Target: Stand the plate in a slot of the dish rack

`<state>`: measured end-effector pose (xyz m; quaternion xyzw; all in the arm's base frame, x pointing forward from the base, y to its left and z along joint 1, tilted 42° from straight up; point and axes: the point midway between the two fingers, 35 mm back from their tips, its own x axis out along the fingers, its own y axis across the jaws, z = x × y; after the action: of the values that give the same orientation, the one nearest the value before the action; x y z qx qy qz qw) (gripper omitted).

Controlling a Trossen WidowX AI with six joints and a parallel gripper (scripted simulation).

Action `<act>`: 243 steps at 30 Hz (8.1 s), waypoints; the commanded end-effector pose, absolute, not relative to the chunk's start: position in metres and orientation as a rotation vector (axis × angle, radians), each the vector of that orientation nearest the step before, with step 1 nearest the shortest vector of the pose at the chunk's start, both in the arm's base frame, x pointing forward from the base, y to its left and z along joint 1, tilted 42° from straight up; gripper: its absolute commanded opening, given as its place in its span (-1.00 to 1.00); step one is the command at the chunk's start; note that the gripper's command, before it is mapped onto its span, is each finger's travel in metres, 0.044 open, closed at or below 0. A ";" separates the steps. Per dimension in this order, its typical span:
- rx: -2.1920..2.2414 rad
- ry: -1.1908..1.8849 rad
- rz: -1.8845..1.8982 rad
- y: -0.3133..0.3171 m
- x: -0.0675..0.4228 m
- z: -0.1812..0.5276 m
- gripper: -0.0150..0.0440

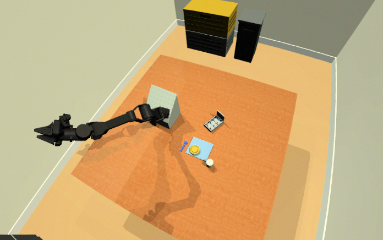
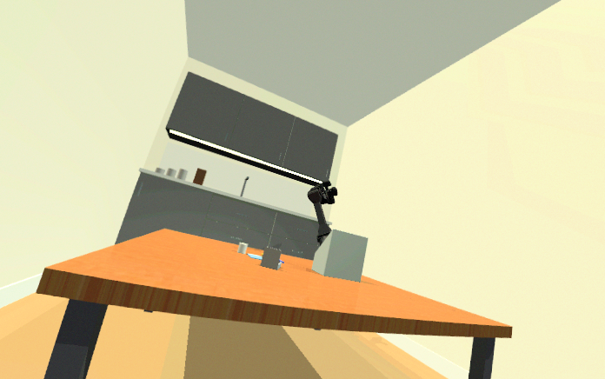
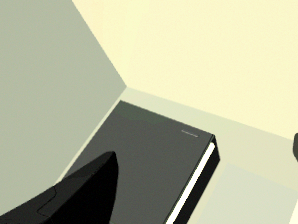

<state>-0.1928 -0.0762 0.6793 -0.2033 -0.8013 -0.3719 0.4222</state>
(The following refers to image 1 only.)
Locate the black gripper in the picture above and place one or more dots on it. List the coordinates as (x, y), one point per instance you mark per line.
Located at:
(55, 133)

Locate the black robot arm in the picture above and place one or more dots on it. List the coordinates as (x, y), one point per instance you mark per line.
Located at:
(97, 129)

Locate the light blue flat mat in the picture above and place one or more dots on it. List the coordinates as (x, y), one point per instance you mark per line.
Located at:
(205, 148)

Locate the cream white cylinder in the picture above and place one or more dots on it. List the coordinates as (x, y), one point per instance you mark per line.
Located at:
(209, 163)

